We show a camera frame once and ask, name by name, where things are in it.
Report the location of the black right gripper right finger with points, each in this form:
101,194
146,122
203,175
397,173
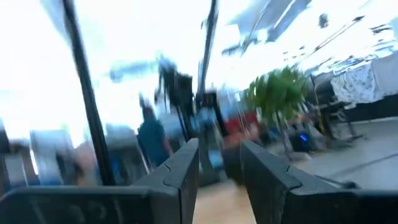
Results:
311,205

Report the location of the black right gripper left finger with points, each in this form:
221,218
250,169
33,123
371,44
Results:
93,205

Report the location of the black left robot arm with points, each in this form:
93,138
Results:
178,90

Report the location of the person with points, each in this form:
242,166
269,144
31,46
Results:
152,140

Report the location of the black stand with legs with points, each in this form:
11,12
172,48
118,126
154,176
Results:
332,118

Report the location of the red box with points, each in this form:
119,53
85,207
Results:
241,123

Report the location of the green potted plant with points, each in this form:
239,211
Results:
280,93

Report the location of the white patterned cloth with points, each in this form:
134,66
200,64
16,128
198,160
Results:
357,81

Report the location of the black metal frame post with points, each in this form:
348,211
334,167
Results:
207,46
90,102

